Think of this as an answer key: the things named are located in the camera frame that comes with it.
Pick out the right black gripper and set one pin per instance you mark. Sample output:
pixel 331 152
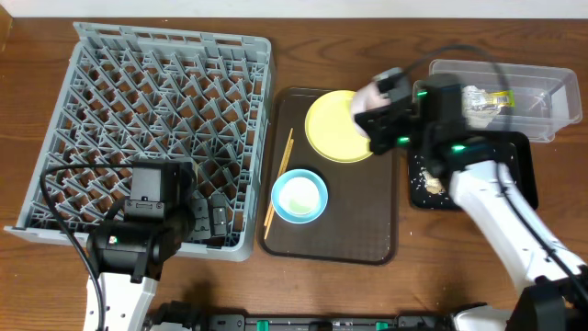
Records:
pixel 376 129

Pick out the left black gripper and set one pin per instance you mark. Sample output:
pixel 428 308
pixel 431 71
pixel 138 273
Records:
pixel 202 217

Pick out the wooden chopstick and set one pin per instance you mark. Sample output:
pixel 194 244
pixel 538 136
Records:
pixel 276 189
pixel 281 171

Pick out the yellow round plate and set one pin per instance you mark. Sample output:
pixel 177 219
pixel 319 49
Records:
pixel 331 131

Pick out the rice and nut scraps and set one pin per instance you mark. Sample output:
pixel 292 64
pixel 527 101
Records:
pixel 426 191

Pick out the green snack wrapper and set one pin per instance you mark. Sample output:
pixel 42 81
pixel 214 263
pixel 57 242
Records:
pixel 478 101

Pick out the light blue bowl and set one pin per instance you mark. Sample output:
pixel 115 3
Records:
pixel 324 196

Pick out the white pink bowl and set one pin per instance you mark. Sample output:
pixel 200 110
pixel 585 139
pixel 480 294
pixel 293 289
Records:
pixel 364 100

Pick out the small white cup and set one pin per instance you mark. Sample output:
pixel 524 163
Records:
pixel 300 196

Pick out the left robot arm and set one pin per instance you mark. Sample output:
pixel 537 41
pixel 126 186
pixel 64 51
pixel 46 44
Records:
pixel 140 232

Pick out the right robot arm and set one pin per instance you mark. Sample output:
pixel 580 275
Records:
pixel 551 281

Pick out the black waste tray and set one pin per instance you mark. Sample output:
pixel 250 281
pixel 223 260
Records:
pixel 519 162

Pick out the grey plastic dishwasher rack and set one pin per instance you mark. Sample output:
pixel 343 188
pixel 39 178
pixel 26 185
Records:
pixel 133 92

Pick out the brown plastic serving tray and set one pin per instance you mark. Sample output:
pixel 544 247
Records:
pixel 360 221

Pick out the clear plastic bin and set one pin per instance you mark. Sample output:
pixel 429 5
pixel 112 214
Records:
pixel 546 99

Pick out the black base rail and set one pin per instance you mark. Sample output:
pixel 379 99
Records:
pixel 185 316

